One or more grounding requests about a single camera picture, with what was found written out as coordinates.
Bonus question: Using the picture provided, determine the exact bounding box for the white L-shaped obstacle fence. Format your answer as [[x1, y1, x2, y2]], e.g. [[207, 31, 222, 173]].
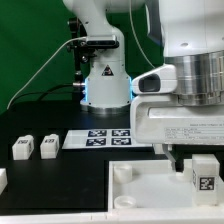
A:
[[0, 203, 224, 224]]

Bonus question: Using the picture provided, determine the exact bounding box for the white block at left edge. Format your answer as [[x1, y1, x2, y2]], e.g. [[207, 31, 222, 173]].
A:
[[0, 168, 8, 195]]

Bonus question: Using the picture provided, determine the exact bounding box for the white square tabletop part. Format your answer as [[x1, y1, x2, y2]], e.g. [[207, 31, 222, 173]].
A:
[[108, 159, 224, 211]]

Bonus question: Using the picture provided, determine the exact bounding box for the white cable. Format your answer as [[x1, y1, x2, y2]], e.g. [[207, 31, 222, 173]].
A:
[[6, 37, 88, 110]]

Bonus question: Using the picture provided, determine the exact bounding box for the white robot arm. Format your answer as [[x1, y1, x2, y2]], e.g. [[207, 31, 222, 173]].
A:
[[63, 0, 224, 171]]

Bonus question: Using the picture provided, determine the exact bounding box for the white sheet with tags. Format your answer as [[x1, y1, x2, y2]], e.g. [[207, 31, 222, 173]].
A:
[[63, 129, 151, 149]]

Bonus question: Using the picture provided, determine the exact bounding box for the black cable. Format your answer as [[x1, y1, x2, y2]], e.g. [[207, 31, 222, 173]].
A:
[[8, 83, 76, 108]]

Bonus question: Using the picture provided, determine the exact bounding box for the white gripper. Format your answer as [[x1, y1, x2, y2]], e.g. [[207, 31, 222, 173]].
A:
[[130, 95, 224, 171]]

